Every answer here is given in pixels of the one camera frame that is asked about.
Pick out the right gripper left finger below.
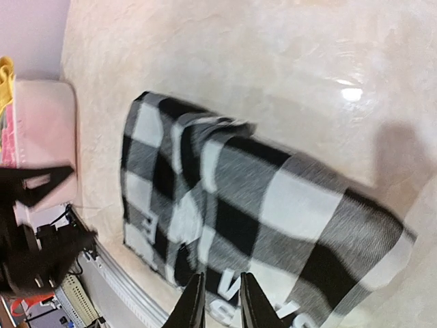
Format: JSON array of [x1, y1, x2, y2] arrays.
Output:
[[165, 273, 206, 328]]

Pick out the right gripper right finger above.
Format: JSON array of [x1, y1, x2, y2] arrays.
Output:
[[240, 273, 292, 328]]

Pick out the black white plaid shirt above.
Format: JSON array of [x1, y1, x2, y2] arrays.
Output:
[[120, 92, 416, 327]]

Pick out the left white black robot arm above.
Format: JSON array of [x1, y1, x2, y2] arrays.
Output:
[[1, 165, 97, 297]]

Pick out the white plastic laundry basket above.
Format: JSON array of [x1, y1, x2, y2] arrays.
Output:
[[13, 78, 81, 209]]

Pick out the pink printed garment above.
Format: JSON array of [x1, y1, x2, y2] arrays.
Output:
[[1, 105, 16, 167]]

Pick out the yellow shorts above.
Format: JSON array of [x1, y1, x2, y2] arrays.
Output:
[[0, 56, 15, 115]]

